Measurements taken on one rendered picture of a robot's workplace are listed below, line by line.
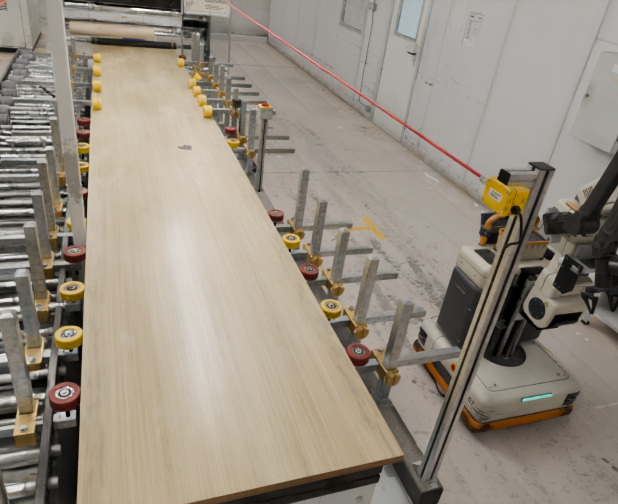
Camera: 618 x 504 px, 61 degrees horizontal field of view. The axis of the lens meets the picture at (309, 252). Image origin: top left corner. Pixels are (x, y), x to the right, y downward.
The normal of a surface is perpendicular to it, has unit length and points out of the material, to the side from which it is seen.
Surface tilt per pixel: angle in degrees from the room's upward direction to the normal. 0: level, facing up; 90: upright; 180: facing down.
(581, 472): 0
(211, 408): 0
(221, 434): 0
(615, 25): 90
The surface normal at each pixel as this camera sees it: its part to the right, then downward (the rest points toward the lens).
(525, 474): 0.12, -0.85
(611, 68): -0.94, 0.07
